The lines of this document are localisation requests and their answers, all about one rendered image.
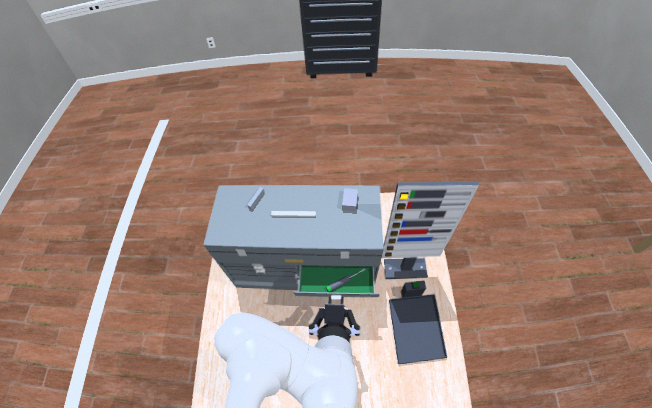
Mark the pale blue block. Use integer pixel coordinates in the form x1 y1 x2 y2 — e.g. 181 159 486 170
342 188 358 211

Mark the grey screwdriver with green band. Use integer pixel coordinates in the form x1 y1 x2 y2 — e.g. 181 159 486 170
326 268 365 292

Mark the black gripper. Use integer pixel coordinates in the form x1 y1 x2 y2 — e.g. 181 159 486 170
309 307 360 343

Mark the grey rectangular bar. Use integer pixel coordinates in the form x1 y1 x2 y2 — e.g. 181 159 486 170
247 187 264 210

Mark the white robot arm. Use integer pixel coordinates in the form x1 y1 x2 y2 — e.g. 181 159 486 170
214 312 358 408

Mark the grey tool chest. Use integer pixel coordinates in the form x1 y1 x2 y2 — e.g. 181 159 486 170
204 185 384 300

